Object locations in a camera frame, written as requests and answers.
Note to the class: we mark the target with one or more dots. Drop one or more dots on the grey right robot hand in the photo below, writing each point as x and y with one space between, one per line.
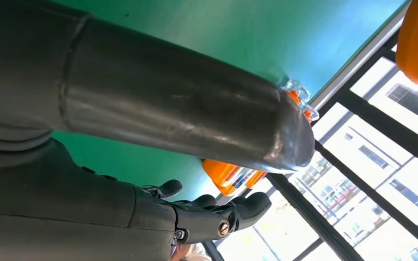
140 97

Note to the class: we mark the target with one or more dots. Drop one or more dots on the person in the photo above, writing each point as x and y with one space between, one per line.
191 252

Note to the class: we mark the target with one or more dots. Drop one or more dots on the dark window frame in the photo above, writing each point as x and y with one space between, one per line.
375 120

